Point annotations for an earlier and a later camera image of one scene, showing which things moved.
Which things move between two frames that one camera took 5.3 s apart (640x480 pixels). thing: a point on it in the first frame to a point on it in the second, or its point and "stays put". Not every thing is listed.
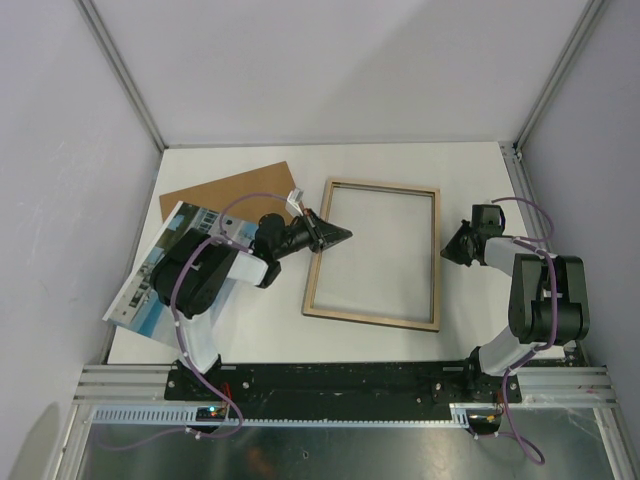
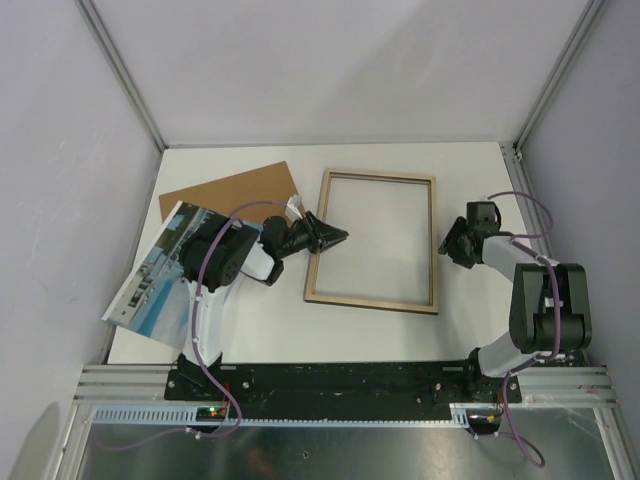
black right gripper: x=450 y=251 stays put
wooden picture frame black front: x=371 y=319 to x=376 y=304
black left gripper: x=322 y=234 stays put
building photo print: x=137 y=307 stays put
